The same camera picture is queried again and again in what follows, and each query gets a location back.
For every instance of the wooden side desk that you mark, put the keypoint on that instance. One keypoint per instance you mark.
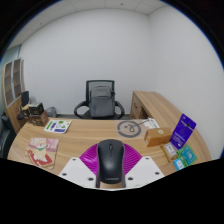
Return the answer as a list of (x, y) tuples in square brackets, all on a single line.
[(150, 103)]

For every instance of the tall brown cardboard box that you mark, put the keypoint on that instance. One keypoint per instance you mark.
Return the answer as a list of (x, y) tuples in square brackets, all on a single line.
[(25, 108)]

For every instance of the white sheet with round emblem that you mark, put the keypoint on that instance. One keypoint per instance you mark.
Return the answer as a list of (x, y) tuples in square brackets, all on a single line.
[(128, 128)]

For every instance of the black mesh office chair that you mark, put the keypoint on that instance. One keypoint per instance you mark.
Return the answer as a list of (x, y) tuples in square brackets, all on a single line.
[(100, 82)]

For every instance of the black computer mouse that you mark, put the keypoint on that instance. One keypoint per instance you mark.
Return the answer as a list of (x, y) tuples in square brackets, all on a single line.
[(110, 160)]

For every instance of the grey backpack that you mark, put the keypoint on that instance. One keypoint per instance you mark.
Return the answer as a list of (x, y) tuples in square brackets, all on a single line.
[(102, 101)]

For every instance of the dark brown cardboard box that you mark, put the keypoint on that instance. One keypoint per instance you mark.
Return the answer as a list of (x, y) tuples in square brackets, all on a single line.
[(40, 119)]

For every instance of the white sheet with coloured shapes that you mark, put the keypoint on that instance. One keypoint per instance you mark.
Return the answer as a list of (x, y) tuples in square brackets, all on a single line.
[(58, 126)]

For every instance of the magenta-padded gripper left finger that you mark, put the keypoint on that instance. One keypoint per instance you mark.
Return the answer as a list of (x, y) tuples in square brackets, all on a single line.
[(76, 168)]

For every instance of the black leather sofa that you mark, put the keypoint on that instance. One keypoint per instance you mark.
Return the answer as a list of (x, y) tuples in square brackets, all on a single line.
[(6, 136)]

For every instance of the small orange-brown cardboard box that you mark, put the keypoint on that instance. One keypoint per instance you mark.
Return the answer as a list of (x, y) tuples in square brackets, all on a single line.
[(158, 137)]

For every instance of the pink cartoon print mouse pad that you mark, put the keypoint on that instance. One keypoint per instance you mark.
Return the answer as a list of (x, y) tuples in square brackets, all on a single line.
[(41, 151)]

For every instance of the wooden shelf cabinet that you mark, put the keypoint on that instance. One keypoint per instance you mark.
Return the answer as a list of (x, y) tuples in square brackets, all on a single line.
[(11, 83)]

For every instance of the green flat box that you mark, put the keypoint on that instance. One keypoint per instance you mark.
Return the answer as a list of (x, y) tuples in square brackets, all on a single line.
[(188, 155)]

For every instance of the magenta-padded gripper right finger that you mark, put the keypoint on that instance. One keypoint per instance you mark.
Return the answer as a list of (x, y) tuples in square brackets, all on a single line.
[(143, 168)]

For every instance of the black printed box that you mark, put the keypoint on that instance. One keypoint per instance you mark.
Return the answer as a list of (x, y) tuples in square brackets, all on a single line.
[(36, 108)]

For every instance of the purple card package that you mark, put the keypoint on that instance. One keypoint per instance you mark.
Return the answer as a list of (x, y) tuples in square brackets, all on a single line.
[(182, 131)]

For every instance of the small tan packet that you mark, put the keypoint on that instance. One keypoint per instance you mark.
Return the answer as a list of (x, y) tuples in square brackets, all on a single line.
[(169, 151)]

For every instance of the small blue box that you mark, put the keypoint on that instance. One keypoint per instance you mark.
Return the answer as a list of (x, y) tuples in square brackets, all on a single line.
[(179, 164)]

